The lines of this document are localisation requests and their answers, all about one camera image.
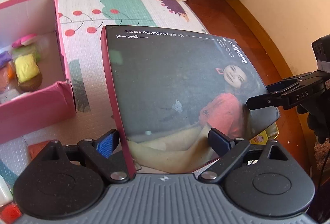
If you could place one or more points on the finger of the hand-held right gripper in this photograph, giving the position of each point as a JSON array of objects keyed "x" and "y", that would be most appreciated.
[
  {"x": 260, "y": 103},
  {"x": 273, "y": 87}
]

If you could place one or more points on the green clay packet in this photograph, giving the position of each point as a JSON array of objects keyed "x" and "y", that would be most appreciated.
[{"x": 34, "y": 49}]

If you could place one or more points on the person's right hand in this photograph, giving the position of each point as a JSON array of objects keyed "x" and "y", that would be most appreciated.
[{"x": 317, "y": 120}]

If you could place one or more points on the yellow clay packet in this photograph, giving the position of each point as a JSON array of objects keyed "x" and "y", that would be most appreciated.
[{"x": 25, "y": 68}]

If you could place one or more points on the cartoon printed play mat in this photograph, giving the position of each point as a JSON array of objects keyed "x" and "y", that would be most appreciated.
[{"x": 144, "y": 7}]

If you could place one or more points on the yellow metal tin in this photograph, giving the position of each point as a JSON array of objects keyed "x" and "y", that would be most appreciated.
[{"x": 268, "y": 136}]

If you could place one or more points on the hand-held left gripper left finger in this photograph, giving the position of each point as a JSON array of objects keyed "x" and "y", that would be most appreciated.
[{"x": 107, "y": 143}]

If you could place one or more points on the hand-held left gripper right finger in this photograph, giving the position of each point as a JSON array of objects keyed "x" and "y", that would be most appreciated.
[{"x": 218, "y": 141}]

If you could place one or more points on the glossy box with woman photo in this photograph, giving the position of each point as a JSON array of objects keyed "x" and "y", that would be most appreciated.
[{"x": 165, "y": 84}]

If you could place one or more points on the purple clay packet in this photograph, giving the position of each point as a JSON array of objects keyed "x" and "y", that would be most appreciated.
[{"x": 4, "y": 58}]

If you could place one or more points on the pink and white toy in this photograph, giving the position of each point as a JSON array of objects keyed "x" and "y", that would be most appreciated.
[{"x": 25, "y": 39}]

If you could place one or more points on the pink cardboard box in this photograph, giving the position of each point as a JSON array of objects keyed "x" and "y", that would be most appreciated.
[{"x": 31, "y": 115}]

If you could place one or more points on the pile of clay packets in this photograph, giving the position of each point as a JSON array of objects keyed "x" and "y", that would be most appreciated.
[{"x": 37, "y": 149}]

